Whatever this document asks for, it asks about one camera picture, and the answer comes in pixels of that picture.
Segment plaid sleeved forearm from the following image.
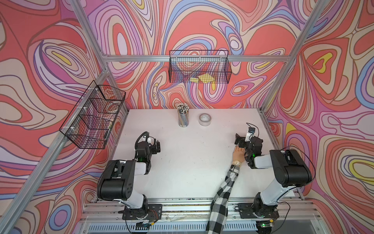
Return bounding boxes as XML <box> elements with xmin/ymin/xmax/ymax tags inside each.
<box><xmin>206</xmin><ymin>165</ymin><xmax>240</xmax><ymax>234</ymax></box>

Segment yellow sticky notes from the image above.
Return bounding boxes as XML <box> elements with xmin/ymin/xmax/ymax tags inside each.
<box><xmin>189</xmin><ymin>73</ymin><xmax>215</xmax><ymax>83</ymax></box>

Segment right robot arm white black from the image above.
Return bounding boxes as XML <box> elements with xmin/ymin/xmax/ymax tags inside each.
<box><xmin>234</xmin><ymin>134</ymin><xmax>314</xmax><ymax>218</ymax></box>

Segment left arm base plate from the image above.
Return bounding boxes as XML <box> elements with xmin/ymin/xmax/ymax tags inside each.
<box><xmin>120</xmin><ymin>204</ymin><xmax>163</xmax><ymax>221</ymax></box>

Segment aluminium front rail frame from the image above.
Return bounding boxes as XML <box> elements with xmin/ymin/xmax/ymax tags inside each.
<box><xmin>73</xmin><ymin>197</ymin><xmax>329</xmax><ymax>234</ymax></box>

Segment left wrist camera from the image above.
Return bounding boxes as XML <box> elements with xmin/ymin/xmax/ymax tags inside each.
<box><xmin>143</xmin><ymin>135</ymin><xmax>156</xmax><ymax>145</ymax></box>

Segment clear tape roll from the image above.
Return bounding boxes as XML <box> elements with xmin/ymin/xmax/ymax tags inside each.
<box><xmin>199</xmin><ymin>113</ymin><xmax>212</xmax><ymax>127</ymax></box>

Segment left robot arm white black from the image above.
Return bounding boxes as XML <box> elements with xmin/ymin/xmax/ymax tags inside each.
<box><xmin>97</xmin><ymin>141</ymin><xmax>161</xmax><ymax>211</ymax></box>

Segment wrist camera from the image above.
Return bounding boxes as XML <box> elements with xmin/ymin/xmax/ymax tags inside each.
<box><xmin>143</xmin><ymin>135</ymin><xmax>156</xmax><ymax>145</ymax></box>
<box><xmin>245</xmin><ymin>126</ymin><xmax>256</xmax><ymax>142</ymax></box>

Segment black wire basket left wall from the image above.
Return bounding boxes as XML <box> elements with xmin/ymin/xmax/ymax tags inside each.
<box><xmin>59</xmin><ymin>81</ymin><xmax>126</xmax><ymax>149</ymax></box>

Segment beige wrist watch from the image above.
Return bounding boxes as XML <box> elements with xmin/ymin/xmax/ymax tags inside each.
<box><xmin>232</xmin><ymin>160</ymin><xmax>241</xmax><ymax>167</ymax></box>

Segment black wire basket back wall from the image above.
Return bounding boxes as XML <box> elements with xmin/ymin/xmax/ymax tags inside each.
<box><xmin>168</xmin><ymin>49</ymin><xmax>232</xmax><ymax>84</ymax></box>

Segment mannequin hand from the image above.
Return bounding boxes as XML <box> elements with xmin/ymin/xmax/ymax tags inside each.
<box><xmin>232</xmin><ymin>146</ymin><xmax>245</xmax><ymax>163</ymax></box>

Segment black wire basket wall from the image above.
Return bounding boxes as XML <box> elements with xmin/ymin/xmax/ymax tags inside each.
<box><xmin>168</xmin><ymin>49</ymin><xmax>232</xmax><ymax>84</ymax></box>
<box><xmin>59</xmin><ymin>81</ymin><xmax>126</xmax><ymax>149</ymax></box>

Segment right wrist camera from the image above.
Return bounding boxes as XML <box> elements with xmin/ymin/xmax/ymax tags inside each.
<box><xmin>245</xmin><ymin>126</ymin><xmax>256</xmax><ymax>142</ymax></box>

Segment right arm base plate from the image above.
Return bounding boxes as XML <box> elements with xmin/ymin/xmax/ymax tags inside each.
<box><xmin>234</xmin><ymin>203</ymin><xmax>280</xmax><ymax>220</ymax></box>

